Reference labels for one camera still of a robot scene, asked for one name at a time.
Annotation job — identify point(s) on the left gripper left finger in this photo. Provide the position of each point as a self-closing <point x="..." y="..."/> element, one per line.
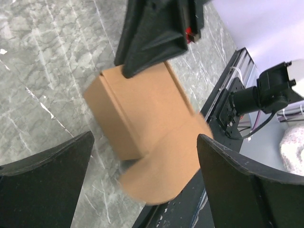
<point x="42" y="190"/>

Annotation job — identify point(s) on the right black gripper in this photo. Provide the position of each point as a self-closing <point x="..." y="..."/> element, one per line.
<point x="155" y="31"/>

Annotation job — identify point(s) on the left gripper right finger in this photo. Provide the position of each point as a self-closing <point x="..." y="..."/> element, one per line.
<point x="244" y="193"/>

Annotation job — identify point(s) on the cardboard box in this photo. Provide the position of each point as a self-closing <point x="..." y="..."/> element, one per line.
<point x="149" y="118"/>

